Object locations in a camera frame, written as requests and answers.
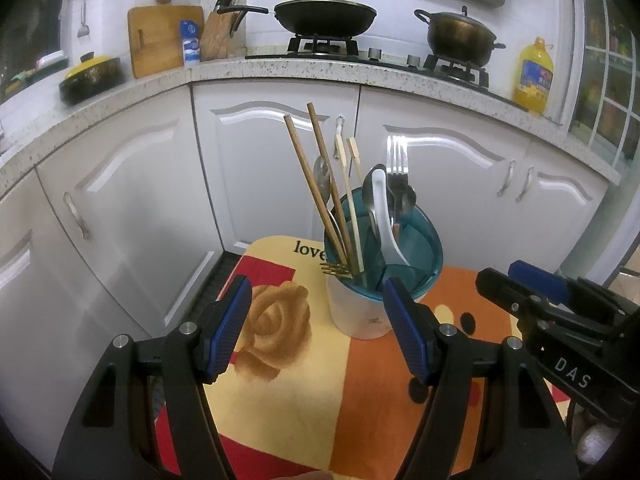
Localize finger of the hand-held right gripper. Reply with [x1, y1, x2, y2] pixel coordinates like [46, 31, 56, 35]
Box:
[508, 260, 626, 311]
[475, 267, 566, 333]

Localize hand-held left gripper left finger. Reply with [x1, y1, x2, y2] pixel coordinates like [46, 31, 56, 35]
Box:
[50, 275, 253, 480]

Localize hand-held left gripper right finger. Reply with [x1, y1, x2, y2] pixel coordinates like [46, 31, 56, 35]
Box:
[382, 276, 576, 480]

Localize white floral utensil holder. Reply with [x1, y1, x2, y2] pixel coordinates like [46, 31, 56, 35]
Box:
[322, 186, 445, 341]

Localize white plastic spoon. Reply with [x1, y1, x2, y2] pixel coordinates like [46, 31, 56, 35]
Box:
[370, 169, 412, 267]

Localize silver metal fork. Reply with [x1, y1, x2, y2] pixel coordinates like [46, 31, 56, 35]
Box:
[386, 135, 411, 241]

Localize pale bamboo chopstick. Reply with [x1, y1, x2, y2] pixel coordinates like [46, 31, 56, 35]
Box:
[334, 134, 365, 277]
[347, 137, 368, 191]

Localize brown wooden chopstick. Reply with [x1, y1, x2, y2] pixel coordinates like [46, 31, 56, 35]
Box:
[283, 114, 351, 273]
[306, 102, 358, 276]

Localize printed rose mat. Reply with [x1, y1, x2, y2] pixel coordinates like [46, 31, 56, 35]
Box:
[154, 235, 571, 480]

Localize glass panel door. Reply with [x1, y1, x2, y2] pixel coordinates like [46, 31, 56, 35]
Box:
[567, 0, 640, 176]

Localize yellow oil bottle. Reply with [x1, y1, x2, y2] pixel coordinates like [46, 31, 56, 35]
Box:
[512, 36, 555, 115]

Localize black gas stove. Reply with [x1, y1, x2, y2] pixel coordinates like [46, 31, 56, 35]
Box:
[245, 34, 521, 106]

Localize brass pot with lid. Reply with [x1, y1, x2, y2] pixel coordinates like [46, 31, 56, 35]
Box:
[413, 6, 507, 68]

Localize white kitchen cabinets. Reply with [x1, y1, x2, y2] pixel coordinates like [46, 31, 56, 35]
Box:
[0, 55, 623, 191]

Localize blue white packet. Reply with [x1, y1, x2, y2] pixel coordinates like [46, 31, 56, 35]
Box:
[179, 20, 202, 67]

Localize black pot yellow lid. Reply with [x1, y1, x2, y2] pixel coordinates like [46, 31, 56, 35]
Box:
[59, 51, 126, 106]

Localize wooden knife block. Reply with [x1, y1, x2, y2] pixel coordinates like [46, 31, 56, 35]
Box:
[198, 0, 247, 61]

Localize wooden cutting board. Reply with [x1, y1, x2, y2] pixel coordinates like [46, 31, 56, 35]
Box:
[127, 5, 205, 80]

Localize black wok with lid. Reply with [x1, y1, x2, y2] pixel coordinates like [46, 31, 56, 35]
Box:
[216, 0, 378, 37]

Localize white green container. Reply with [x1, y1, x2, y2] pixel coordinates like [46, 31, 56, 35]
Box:
[27, 50, 68, 86]

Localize dark window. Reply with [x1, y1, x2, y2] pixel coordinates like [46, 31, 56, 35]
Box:
[0, 0, 68, 106]

